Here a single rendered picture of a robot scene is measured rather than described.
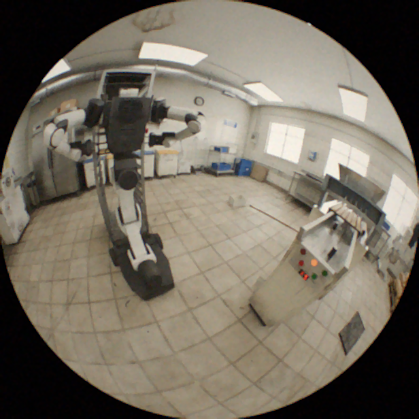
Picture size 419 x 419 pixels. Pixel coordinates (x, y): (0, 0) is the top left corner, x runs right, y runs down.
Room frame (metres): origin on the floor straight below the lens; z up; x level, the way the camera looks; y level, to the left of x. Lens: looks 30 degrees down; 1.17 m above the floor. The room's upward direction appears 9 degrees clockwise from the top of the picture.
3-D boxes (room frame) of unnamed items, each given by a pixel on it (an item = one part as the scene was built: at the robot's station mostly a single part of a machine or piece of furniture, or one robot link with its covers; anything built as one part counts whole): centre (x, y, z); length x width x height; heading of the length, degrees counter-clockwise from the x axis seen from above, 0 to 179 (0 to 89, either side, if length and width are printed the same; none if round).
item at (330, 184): (0.74, -1.28, 1.01); 0.72 x 0.33 x 0.34; 29
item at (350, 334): (-0.33, -1.94, 0.02); 0.60 x 0.40 x 0.03; 100
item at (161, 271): (0.63, 0.51, 0.19); 0.64 x 0.52 x 0.33; 46
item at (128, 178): (0.64, 0.52, 0.98); 0.28 x 0.13 x 0.18; 46
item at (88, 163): (2.33, 2.93, 0.38); 0.64 x 0.54 x 0.77; 40
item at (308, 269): (0.32, -0.52, 0.77); 0.24 x 0.04 x 0.14; 29
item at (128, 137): (0.66, 0.54, 1.24); 0.34 x 0.30 x 0.36; 136
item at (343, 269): (0.66, -1.45, 0.87); 2.01 x 0.03 x 0.07; 119
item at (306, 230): (0.92, -1.31, 0.87); 2.01 x 0.03 x 0.07; 119
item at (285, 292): (0.49, -0.84, 0.45); 0.70 x 0.34 x 0.90; 119
